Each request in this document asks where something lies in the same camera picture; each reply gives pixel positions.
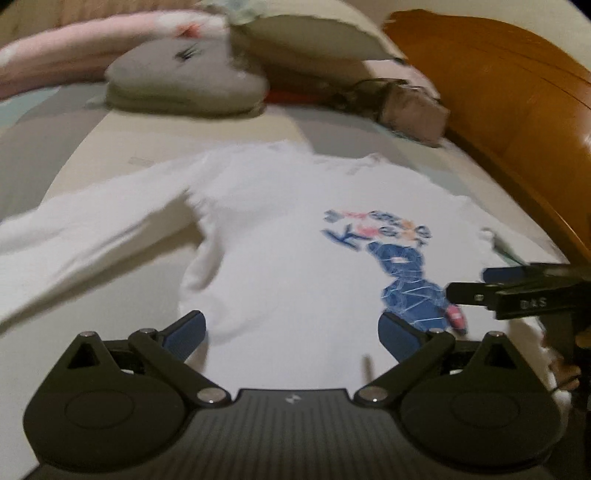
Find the wooden headboard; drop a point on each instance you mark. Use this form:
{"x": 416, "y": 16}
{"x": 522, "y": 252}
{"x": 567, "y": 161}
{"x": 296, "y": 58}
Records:
{"x": 508, "y": 92}

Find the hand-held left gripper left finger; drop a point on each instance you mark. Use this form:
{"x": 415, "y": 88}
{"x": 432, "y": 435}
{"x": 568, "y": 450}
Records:
{"x": 184, "y": 334}

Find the grey dimpled cushion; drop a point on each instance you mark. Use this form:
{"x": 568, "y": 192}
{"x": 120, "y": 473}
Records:
{"x": 184, "y": 78}

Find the orange cloth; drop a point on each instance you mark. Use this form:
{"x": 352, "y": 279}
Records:
{"x": 295, "y": 97}

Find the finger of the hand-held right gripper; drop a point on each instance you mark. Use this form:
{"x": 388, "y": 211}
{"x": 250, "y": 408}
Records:
{"x": 471, "y": 294}
{"x": 517, "y": 273}

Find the white printed sweatshirt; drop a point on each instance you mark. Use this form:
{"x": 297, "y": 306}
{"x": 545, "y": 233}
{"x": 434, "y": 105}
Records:
{"x": 277, "y": 230}

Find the folded beige blanket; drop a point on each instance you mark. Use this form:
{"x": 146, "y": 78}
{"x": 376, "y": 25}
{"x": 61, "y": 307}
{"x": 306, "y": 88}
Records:
{"x": 323, "y": 74}

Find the beige handbag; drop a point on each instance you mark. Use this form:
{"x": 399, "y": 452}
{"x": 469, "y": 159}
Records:
{"x": 411, "y": 115}

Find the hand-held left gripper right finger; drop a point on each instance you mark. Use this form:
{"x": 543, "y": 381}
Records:
{"x": 397, "y": 337}

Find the pink floral quilt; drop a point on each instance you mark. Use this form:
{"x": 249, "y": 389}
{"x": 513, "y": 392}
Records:
{"x": 69, "y": 50}

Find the pale green pillow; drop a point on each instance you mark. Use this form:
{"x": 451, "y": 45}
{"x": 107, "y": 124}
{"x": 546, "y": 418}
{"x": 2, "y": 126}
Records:
{"x": 300, "y": 32}

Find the person's right hand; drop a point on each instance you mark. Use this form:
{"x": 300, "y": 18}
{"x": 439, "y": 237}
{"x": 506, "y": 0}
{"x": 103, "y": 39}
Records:
{"x": 565, "y": 371}

